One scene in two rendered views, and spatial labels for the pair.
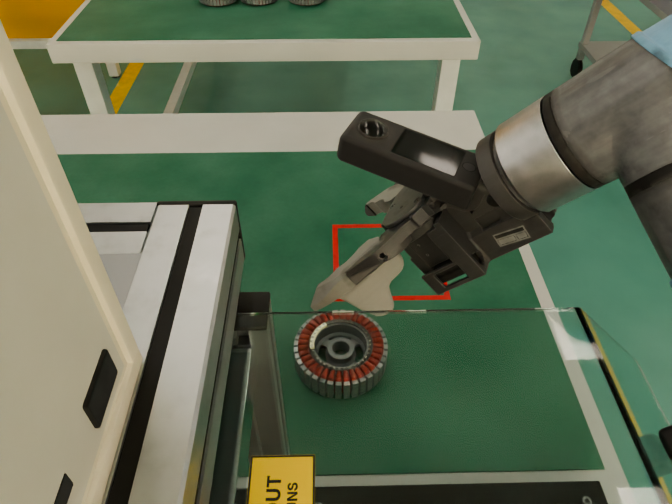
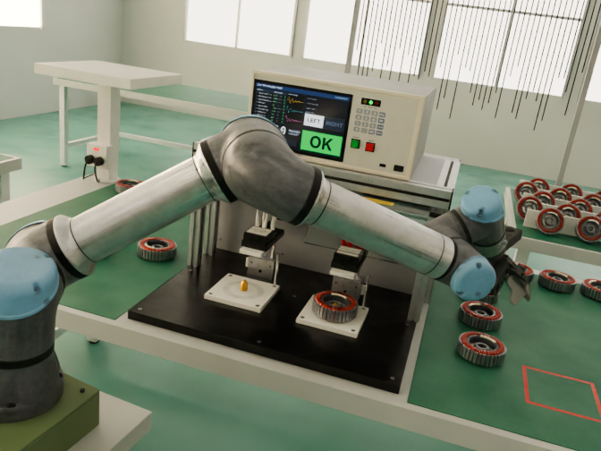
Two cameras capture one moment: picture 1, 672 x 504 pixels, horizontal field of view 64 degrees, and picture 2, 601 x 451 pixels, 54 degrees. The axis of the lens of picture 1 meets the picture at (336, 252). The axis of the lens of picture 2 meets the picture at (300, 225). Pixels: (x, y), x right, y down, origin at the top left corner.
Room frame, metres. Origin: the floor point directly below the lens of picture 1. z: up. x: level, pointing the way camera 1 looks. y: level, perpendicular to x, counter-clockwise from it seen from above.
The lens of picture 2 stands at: (0.28, -1.34, 1.45)
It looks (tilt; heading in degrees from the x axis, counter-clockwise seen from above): 19 degrees down; 106
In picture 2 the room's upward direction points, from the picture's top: 8 degrees clockwise
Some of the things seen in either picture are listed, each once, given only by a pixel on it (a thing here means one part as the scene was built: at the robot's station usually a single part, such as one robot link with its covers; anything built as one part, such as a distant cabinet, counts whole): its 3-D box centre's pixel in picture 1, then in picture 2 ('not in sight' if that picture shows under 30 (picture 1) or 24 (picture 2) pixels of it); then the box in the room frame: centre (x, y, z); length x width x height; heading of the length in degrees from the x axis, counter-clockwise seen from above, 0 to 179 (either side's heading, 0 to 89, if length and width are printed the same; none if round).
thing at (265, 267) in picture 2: not in sight; (263, 265); (-0.22, 0.09, 0.80); 0.07 x 0.05 x 0.06; 1
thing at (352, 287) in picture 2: not in sight; (347, 285); (0.03, 0.10, 0.80); 0.07 x 0.05 x 0.06; 1
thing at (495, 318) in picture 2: not in sight; (480, 315); (0.38, 0.18, 0.77); 0.11 x 0.11 x 0.04
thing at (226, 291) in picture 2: not in sight; (243, 292); (-0.21, -0.05, 0.78); 0.15 x 0.15 x 0.01; 1
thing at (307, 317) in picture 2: not in sight; (333, 314); (0.03, -0.05, 0.78); 0.15 x 0.15 x 0.01; 1
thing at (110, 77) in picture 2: not in sight; (110, 131); (-1.01, 0.51, 0.98); 0.37 x 0.35 x 0.46; 1
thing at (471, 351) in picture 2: not in sight; (481, 348); (0.39, -0.01, 0.77); 0.11 x 0.11 x 0.04
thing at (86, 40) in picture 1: (288, 40); not in sight; (2.28, 0.20, 0.38); 1.85 x 1.10 x 0.75; 1
